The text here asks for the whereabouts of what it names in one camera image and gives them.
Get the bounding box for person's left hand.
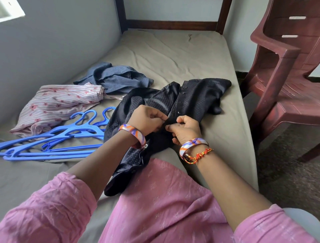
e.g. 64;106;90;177
126;104;169;137

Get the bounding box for blue striped shirt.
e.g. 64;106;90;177
73;61;155;95

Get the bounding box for bed with beige sheet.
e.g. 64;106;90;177
0;29;260;243

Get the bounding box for maroon plastic chair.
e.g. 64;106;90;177
240;0;320;163

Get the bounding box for pile of blue hangers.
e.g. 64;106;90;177
0;106;117;162

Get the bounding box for white framed window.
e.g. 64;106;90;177
0;0;26;23

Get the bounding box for striped white purple bangle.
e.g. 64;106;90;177
178;137;210;160

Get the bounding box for striped orange purple bangle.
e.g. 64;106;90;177
118;123;147;148

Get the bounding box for dark wooden bed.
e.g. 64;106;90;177
0;0;260;243

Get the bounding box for person's right forearm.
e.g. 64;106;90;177
192;149;273;231

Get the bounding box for white trousers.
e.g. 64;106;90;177
282;207;320;241

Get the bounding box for person's left forearm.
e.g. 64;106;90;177
67;131;143;201

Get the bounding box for pink floral striped garment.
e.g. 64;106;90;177
9;83;107;138

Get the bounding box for person's right hand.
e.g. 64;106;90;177
165;115;203;147

